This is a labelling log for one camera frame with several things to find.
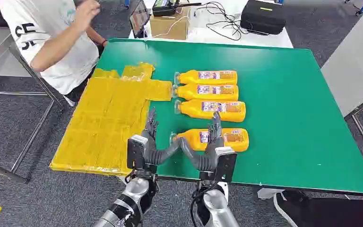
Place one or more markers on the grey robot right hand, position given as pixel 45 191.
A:
pixel 205 159

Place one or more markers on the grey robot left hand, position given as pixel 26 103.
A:
pixel 156 153

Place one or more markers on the person's hand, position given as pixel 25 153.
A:
pixel 86 12

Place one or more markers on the orange drink bottle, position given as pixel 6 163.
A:
pixel 212 112
pixel 206 78
pixel 234 142
pixel 206 92

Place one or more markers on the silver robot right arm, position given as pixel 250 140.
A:
pixel 216 206

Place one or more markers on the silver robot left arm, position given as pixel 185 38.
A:
pixel 128 203

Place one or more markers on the person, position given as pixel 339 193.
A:
pixel 56 47

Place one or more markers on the tablet screen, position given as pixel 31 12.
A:
pixel 139 17

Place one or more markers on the yellow sheet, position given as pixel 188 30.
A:
pixel 106 119

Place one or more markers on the black radio device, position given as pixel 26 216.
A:
pixel 164 7

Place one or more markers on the cardboard box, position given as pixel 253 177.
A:
pixel 169 28

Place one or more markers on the green table mat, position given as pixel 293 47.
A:
pixel 278 109

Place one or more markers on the white table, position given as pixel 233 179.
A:
pixel 263 40

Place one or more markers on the black carry case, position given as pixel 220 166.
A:
pixel 263 17

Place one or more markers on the grey table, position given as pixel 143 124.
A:
pixel 353 62

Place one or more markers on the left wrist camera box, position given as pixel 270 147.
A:
pixel 136 153

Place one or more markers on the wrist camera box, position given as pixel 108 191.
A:
pixel 136 153
pixel 226 164

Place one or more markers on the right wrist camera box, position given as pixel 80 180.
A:
pixel 226 164

